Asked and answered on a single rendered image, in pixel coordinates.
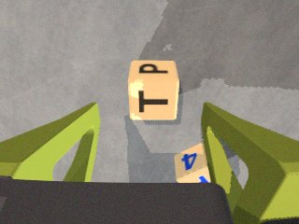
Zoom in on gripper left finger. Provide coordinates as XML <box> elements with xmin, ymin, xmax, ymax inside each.
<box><xmin>0</xmin><ymin>103</ymin><xmax>100</xmax><ymax>182</ymax></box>

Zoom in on tan letter block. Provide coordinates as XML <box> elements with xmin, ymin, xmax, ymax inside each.
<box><xmin>128</xmin><ymin>61</ymin><xmax>179</xmax><ymax>119</ymax></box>
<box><xmin>175</xmin><ymin>143</ymin><xmax>210</xmax><ymax>183</ymax></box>

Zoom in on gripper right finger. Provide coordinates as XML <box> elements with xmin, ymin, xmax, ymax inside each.
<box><xmin>201</xmin><ymin>102</ymin><xmax>299</xmax><ymax>224</ymax></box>

